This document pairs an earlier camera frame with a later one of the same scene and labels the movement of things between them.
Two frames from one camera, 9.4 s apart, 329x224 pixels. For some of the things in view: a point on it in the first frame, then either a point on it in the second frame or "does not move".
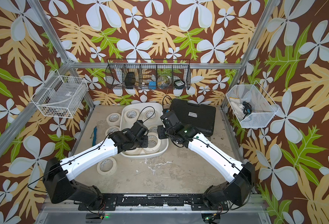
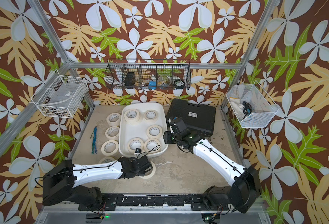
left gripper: x=145 y=143 -> x=143 y=173
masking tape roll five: x=150 y=115 does not move
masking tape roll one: x=111 y=129 does not move
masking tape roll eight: x=134 y=151 -> x=106 y=159
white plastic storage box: x=150 y=113 does not move
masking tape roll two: x=113 y=119 does not move
